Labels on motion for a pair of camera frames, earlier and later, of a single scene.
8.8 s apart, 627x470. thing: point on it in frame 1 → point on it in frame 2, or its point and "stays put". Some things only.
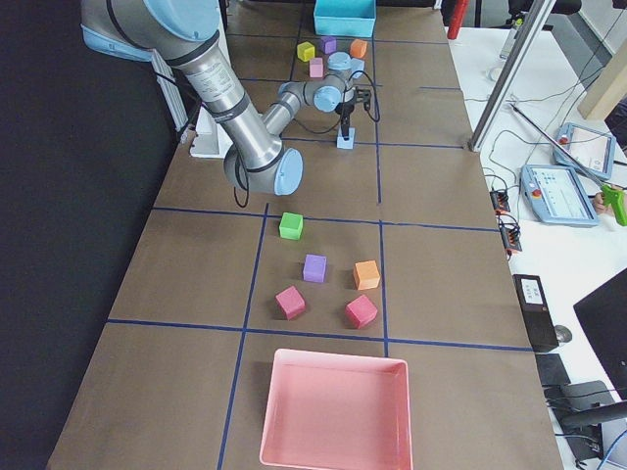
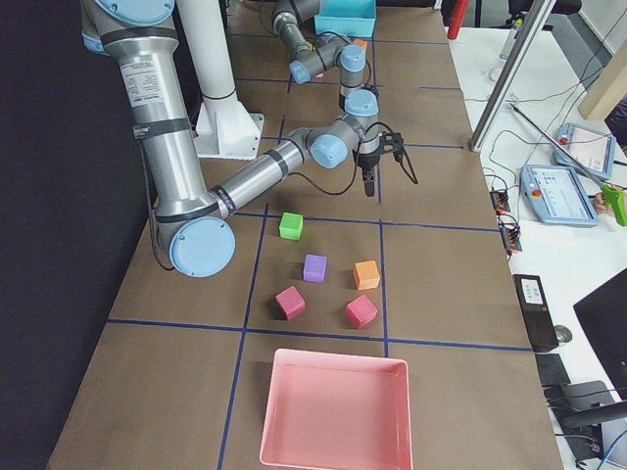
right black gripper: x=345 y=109 → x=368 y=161
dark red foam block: x=290 y=303 stays put
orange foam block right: x=366 y=275 stays put
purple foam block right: x=314 y=266 stays put
